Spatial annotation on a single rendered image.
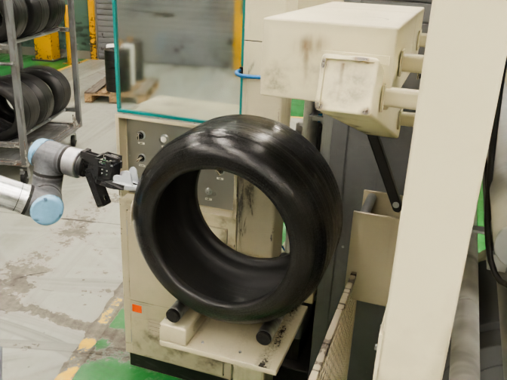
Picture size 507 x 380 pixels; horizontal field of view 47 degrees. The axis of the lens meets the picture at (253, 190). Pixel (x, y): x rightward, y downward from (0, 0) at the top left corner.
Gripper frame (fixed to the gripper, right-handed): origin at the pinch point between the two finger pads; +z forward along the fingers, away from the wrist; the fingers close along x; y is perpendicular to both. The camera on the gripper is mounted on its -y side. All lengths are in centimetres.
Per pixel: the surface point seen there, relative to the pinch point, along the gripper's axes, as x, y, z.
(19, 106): 232, -83, -235
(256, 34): 25, 47, 20
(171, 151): -9.8, 18.6, 13.5
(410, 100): -37, 52, 70
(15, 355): 47, -135, -85
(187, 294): -12.3, -21.3, 24.3
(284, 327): 9, -37, 50
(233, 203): 61, -26, 10
